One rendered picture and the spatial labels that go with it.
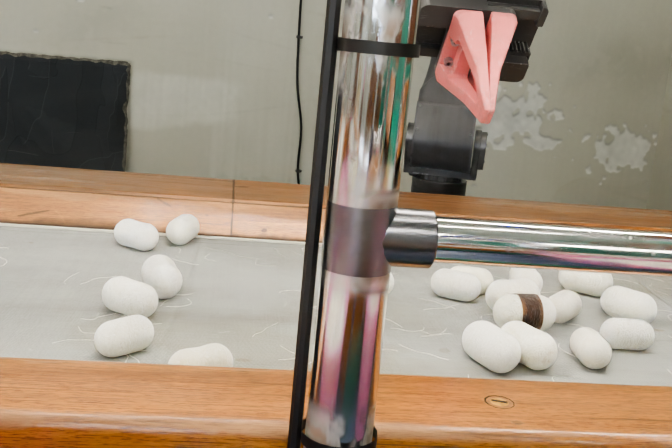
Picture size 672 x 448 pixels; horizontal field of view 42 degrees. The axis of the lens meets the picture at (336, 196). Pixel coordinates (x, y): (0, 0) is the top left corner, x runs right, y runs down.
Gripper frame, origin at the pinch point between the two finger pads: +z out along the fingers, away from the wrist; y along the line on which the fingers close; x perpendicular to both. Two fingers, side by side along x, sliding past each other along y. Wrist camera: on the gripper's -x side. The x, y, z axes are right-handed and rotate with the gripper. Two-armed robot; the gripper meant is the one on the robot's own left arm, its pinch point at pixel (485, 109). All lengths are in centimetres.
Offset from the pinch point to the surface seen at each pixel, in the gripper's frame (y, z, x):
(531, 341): -1.8, 21.1, -4.8
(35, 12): -72, -145, 122
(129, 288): -22.5, 17.4, -1.8
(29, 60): -73, -135, 131
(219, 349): -17.6, 23.5, -6.8
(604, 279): 7.8, 11.2, 3.9
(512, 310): -1.1, 17.2, -1.2
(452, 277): -3.2, 12.7, 2.6
